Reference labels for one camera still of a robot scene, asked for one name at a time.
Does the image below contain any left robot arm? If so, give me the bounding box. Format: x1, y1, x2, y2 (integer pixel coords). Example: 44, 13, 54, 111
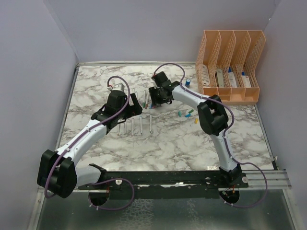
37, 90, 142, 198

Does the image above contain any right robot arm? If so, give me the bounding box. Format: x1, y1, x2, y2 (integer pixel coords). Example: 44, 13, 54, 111
149, 71, 242, 187

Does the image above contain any blue grey stamp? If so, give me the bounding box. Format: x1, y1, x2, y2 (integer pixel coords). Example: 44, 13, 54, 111
185, 79, 191, 88

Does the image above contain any white box in organizer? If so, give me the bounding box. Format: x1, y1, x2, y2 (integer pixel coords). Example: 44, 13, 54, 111
200, 64, 211, 87

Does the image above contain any blue white box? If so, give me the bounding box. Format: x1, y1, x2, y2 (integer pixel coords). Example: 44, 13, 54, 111
228, 67, 238, 88

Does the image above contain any orange file organizer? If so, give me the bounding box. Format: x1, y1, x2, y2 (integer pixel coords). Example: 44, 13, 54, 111
195, 30, 266, 105

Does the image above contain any red white box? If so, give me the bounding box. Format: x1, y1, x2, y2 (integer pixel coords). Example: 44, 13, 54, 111
241, 71, 251, 88

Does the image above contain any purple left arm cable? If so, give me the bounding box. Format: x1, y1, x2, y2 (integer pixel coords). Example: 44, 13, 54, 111
44, 75, 135, 211

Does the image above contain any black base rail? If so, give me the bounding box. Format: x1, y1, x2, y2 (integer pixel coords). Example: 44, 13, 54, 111
78, 171, 248, 200

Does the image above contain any aluminium frame rail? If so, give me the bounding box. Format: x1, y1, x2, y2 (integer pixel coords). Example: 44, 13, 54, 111
38, 169, 292, 193

